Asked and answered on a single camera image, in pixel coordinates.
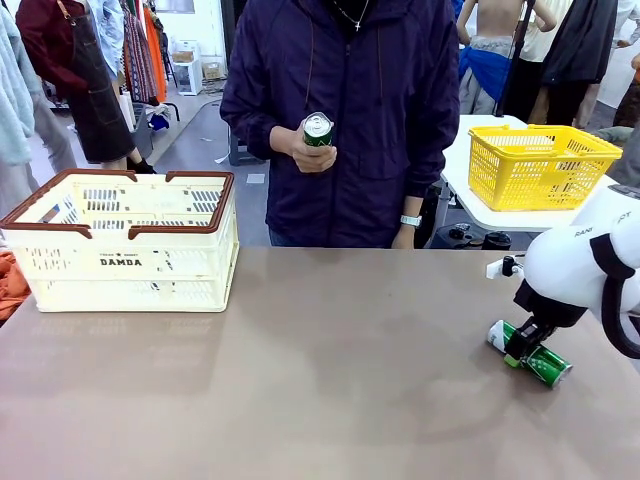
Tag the mannequin maroon shirt brown apron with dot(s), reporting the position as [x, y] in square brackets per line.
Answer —
[85, 75]

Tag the white wristwatch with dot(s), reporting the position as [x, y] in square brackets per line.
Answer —
[411, 220]

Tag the black mannequin shoes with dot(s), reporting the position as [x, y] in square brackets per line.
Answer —
[142, 167]

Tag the black stand pole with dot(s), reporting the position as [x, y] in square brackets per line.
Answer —
[515, 60]

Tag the person in dark jacket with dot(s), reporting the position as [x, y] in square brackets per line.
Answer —
[360, 90]

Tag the orange hanging garment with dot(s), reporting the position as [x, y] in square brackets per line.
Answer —
[156, 55]

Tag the person's left forearm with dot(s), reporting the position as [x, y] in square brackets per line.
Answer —
[411, 205]

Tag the bare mannequin grey trousers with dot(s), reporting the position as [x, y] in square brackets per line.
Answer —
[492, 20]

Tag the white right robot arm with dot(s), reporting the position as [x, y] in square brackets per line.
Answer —
[560, 265]

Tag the green drink can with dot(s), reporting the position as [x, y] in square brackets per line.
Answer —
[317, 136]
[547, 365]

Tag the light blue fuzzy garment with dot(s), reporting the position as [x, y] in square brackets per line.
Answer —
[15, 100]

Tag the colourful striped garment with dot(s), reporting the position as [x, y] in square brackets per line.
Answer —
[140, 55]

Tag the small black floor item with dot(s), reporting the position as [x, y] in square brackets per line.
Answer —
[460, 232]

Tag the cream shirt mannequin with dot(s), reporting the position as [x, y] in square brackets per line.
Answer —
[542, 35]

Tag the cream folding basket brown rim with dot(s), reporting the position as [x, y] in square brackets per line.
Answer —
[125, 262]

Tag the black hanging coat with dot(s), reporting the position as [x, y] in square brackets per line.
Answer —
[582, 40]

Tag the orange cloth pile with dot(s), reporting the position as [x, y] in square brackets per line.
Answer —
[12, 285]

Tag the black bag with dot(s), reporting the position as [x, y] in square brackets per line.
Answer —
[432, 220]

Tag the blue cloth wrap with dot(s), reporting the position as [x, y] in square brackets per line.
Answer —
[482, 70]

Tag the grey stool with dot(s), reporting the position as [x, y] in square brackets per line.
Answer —
[245, 150]

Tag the small white cabinet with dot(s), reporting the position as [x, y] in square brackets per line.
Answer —
[187, 75]

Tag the cardboard box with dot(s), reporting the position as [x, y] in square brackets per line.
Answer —
[212, 71]

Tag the white side table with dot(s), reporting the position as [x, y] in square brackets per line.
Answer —
[460, 150]

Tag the yellow plastic shopping basket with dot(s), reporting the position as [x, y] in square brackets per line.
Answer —
[530, 165]

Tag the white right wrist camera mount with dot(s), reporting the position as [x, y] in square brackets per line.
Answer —
[495, 269]

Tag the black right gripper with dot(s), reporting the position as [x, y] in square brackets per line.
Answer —
[547, 312]

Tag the person's right hand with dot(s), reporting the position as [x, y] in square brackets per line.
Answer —
[312, 160]

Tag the person's left hand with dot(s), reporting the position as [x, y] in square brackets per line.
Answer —
[404, 239]

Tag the blue cloth bundle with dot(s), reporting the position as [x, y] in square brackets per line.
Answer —
[159, 122]

